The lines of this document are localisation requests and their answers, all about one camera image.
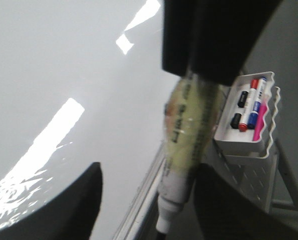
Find black capped marker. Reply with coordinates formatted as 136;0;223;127
230;88;250;130

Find red capped marker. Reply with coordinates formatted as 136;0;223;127
238;79;258;132

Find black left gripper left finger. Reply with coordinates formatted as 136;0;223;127
0;162;103;240

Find white whiteboard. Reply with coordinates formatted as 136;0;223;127
0;0;177;240

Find grey metal stand leg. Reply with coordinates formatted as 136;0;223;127
271;139;298;212

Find pink highlighter marker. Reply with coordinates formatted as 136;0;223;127
252;101;267;142

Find white plastic marker tray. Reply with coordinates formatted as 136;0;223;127
214;71;281;158

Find white black-tip whiteboard marker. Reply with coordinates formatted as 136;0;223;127
156;72;222;240

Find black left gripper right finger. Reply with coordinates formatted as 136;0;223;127
162;0;280;86

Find blue capped marker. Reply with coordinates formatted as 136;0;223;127
247;76;267;130

